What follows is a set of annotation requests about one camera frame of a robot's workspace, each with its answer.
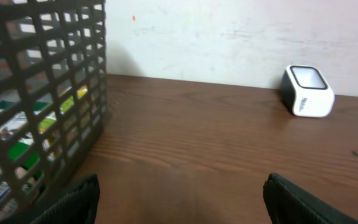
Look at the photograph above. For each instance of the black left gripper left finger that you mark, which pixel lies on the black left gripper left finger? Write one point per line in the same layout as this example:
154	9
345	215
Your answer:
75	204

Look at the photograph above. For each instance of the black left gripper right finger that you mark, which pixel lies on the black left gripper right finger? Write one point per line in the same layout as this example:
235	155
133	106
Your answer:
286	202

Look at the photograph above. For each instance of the white barcode scanner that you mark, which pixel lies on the white barcode scanner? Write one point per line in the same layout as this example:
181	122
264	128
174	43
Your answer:
305	92

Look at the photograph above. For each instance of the green 3M package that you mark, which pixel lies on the green 3M package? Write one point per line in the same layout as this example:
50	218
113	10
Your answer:
7	131

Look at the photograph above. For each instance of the dark grey plastic mesh basket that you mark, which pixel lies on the dark grey plastic mesh basket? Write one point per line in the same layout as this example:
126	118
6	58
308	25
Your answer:
53	68

